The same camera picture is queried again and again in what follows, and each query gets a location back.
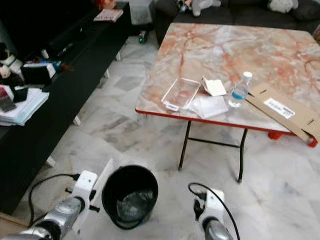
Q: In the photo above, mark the black rubbish bin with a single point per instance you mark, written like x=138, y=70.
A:
x=111, y=189

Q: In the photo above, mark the brown wooden board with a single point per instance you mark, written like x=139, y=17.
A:
x=11, y=230

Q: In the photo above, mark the black low cabinet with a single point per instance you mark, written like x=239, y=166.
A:
x=60, y=115

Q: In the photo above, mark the red plastic stool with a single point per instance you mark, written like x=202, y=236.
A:
x=275, y=135

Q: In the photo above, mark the stack of white papers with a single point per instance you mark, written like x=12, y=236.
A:
x=30, y=107

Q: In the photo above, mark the clear plastic water bottle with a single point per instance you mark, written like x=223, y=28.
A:
x=239, y=95

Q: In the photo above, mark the small beige card box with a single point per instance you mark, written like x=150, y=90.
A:
x=216, y=88

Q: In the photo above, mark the flat brown cardboard sheet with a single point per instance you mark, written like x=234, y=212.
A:
x=295, y=117

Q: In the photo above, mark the black box with white label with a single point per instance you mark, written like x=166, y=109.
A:
x=36, y=75

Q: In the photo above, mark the red pink pouch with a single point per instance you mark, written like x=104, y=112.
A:
x=5, y=93

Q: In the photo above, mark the marble pattern folding table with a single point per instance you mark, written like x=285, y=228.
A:
x=230, y=50

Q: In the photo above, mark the black white panda plush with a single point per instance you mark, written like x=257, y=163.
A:
x=5, y=70

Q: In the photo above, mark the pink white magazine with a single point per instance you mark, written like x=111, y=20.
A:
x=108, y=15

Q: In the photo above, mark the long dark grey sofa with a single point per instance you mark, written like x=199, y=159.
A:
x=255, y=17

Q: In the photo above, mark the white basket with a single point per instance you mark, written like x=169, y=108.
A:
x=141, y=11

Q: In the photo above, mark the red dressed figurine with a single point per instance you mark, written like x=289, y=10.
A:
x=106, y=3

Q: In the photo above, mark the grey shark plush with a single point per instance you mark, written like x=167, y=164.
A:
x=204, y=5

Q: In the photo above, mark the black haired doll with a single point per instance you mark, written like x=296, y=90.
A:
x=182, y=4

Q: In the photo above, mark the grey round totoro plush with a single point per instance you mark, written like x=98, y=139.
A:
x=282, y=4

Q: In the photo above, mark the dark grey cushion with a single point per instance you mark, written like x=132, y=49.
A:
x=307, y=11

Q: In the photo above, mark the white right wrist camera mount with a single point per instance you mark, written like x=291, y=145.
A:
x=214, y=205

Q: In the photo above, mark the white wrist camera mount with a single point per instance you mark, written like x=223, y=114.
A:
x=84, y=185
x=214, y=205

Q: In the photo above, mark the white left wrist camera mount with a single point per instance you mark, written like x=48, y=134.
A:
x=84, y=185

